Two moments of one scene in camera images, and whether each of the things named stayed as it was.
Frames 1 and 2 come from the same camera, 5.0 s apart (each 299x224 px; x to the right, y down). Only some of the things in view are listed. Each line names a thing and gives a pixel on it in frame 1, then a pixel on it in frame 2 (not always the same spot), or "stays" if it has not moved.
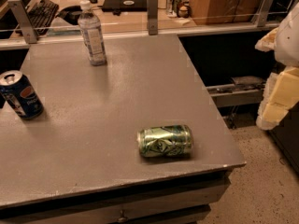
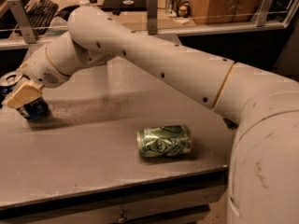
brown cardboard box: (220, 5) stays
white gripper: (288, 39) → (41, 68)
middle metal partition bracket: (152, 10) stays
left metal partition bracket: (24, 21) stays
